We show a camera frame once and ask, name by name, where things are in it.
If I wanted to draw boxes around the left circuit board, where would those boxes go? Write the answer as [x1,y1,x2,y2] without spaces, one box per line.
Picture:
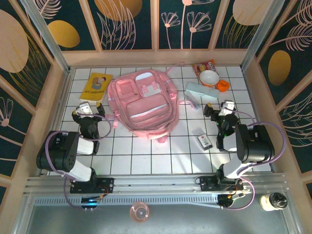
[81,196,101,211]

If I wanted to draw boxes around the orange snack packet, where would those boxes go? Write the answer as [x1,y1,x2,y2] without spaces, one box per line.
[192,59,217,80]

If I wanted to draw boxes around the yellow book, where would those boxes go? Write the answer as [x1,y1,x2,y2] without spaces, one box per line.
[79,72,114,103]

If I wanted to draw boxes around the aluminium frame post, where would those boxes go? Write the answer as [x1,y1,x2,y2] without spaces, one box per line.
[19,0,72,74]
[240,0,286,71]

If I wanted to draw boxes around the circuit board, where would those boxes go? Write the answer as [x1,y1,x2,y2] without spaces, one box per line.
[217,192,246,210]
[81,196,101,211]

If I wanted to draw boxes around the white bottle black cap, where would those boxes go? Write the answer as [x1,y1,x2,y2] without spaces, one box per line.
[259,192,288,212]

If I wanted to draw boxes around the white orange bowl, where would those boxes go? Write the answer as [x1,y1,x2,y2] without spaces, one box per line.
[199,70,219,86]

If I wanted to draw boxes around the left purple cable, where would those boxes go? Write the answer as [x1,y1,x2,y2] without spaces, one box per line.
[45,113,113,210]

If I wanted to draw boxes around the orange crumpled toy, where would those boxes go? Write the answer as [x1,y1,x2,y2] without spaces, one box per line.
[216,79,231,93]

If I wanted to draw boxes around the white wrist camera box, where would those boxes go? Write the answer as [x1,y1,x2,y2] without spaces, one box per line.
[76,102,93,116]
[218,99,236,117]

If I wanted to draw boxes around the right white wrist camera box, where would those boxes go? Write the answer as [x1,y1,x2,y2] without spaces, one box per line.
[218,99,236,117]

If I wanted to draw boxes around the pink backpack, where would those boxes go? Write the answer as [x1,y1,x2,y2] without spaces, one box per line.
[104,62,194,144]

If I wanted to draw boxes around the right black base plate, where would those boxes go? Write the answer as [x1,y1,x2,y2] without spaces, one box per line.
[199,175,244,193]

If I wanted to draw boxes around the aluminium rail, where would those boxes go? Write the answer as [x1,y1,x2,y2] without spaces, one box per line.
[24,172,291,195]

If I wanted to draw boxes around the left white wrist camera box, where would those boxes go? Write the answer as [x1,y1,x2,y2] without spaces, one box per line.
[76,102,93,116]

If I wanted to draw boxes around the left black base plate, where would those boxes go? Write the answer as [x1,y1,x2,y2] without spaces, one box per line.
[70,177,115,195]

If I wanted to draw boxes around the small black white card box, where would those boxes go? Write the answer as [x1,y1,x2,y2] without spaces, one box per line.
[197,134,214,151]

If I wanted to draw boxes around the clear pack of pens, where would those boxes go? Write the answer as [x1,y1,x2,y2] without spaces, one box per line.
[184,91,201,110]

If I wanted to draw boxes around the right circuit board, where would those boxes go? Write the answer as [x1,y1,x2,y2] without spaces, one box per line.
[217,192,246,210]

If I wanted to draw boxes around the pink round cup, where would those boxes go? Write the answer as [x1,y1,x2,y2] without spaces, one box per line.
[129,201,150,223]

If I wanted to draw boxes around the pale blue pencil case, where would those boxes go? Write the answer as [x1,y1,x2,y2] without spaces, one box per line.
[185,81,220,100]

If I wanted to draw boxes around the slotted metal cable tray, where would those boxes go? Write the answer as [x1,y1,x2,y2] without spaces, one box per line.
[34,196,220,208]

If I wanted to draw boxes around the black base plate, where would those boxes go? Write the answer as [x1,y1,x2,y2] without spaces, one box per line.
[199,175,244,193]
[70,177,115,195]

